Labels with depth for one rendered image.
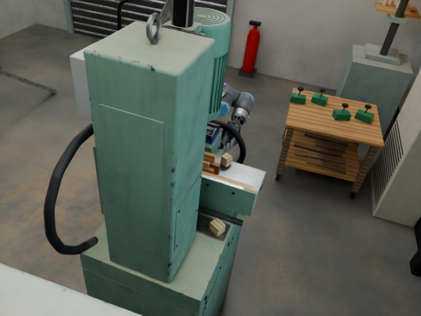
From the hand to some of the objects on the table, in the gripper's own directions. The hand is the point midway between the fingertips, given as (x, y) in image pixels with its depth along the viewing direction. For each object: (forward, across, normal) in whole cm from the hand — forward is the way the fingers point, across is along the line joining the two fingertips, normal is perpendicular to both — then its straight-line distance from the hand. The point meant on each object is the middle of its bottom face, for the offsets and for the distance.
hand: (225, 150), depth 191 cm
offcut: (+27, +10, -32) cm, 43 cm away
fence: (+43, -4, -38) cm, 58 cm away
